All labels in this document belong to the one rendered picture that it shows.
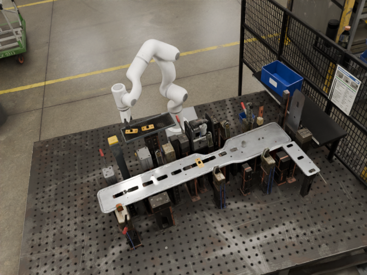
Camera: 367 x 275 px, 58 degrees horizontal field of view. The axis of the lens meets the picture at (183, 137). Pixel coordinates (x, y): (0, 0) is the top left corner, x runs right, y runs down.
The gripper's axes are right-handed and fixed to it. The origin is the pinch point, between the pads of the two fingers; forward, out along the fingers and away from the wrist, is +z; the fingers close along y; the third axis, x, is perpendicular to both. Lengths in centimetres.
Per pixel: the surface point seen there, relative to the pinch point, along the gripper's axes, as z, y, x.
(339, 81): -10, -18, 141
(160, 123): 7.8, -6.2, 19.8
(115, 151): 16.1, 10.4, -11.8
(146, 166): 21.5, 20.8, 10.1
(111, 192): 23.8, 38.8, -11.8
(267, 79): 15, -56, 102
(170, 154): 18.1, 13.6, 26.7
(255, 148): 24, 8, 85
